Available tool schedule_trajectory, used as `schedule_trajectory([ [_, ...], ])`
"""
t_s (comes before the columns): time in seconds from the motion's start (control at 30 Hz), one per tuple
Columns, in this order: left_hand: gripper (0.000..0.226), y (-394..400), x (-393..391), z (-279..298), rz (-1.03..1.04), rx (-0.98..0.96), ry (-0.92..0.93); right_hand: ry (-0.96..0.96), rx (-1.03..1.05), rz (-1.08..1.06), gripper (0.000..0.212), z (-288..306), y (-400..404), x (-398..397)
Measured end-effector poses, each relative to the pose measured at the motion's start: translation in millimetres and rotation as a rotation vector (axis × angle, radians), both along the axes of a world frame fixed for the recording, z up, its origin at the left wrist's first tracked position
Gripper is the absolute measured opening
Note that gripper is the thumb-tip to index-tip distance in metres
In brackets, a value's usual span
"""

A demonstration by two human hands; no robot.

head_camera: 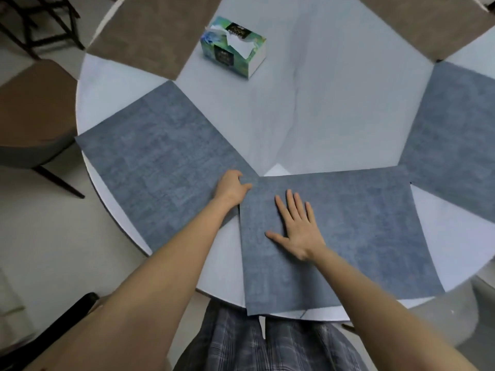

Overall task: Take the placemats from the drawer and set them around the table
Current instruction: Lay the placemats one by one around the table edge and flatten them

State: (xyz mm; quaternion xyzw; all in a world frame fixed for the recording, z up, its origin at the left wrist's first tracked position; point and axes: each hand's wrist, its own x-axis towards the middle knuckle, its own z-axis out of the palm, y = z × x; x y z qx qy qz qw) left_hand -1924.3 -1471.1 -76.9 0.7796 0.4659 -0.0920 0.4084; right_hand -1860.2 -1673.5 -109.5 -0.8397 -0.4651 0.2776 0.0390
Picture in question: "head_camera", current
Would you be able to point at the brown placemat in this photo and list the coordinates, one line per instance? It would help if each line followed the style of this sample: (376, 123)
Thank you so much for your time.
(154, 34)
(433, 23)

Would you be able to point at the person's right hand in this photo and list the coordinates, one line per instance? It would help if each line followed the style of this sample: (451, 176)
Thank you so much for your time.
(303, 235)

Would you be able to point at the person's left forearm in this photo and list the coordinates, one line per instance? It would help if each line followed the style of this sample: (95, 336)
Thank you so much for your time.
(147, 289)

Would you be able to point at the round grey marble table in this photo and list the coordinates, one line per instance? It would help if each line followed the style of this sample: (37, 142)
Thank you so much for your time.
(328, 112)

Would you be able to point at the dark wooden rocking chair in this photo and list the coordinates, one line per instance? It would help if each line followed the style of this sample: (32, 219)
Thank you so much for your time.
(46, 23)

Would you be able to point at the brown leather chair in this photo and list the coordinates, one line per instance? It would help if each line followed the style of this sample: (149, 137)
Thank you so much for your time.
(35, 108)

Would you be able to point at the person's left hand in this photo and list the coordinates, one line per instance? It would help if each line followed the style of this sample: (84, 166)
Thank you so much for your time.
(230, 189)

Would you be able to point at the person's right forearm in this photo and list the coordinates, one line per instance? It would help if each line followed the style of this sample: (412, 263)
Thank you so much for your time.
(386, 312)

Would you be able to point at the blue green tissue pack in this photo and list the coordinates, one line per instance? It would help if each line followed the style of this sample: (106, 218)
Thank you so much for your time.
(232, 48)

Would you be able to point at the black metal rack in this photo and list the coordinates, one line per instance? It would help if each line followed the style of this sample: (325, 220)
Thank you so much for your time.
(50, 328)

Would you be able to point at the blue grey placemat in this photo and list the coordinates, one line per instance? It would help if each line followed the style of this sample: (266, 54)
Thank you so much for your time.
(162, 162)
(367, 227)
(452, 142)

